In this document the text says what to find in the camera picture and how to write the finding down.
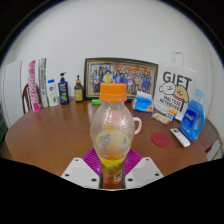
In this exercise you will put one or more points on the orange-capped clear drink bottle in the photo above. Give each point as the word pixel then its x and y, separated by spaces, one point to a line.
pixel 112 130

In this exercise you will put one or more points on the framed group photo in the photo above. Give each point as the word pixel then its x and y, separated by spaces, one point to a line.
pixel 120 77

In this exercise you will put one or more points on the white door panel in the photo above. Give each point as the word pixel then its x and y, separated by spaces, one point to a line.
pixel 12 93

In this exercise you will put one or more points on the white remote control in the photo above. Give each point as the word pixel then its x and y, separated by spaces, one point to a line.
pixel 180 137

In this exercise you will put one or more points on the small snack packet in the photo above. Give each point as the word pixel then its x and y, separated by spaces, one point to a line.
pixel 161 118

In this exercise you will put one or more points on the dark blue pump bottle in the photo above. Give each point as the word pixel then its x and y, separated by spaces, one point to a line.
pixel 63 91

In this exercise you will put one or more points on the small green block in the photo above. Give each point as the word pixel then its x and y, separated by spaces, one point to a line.
pixel 96 102

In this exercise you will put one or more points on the brown glass bottle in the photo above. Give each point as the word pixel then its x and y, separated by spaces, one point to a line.
pixel 78 93

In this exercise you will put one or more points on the blue tissue pack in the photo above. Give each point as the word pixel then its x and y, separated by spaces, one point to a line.
pixel 143 104

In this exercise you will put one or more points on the flat round red coaster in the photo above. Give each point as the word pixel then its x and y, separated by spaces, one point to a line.
pixel 160 139

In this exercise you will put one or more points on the blue detergent jug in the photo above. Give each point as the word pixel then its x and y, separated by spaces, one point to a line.
pixel 190 125

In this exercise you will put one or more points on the white paper gift bag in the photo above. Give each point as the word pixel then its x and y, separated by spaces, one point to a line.
pixel 176 86

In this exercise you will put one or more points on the small orange and blue box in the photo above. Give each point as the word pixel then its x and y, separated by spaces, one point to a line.
pixel 171 114

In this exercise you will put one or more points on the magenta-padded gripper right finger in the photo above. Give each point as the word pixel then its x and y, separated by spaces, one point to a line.
pixel 146 170

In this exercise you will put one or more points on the brown wooden chair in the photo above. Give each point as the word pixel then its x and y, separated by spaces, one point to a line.
pixel 26 98

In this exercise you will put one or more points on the pink tall box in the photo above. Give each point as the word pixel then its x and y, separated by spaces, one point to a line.
pixel 33 88

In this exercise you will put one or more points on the white and green tall box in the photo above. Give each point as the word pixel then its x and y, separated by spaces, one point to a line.
pixel 43 83

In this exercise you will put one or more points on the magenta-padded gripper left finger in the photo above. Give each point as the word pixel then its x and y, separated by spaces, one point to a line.
pixel 77 170

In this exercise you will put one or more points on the white lotion bottle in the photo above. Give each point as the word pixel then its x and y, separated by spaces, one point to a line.
pixel 52 95

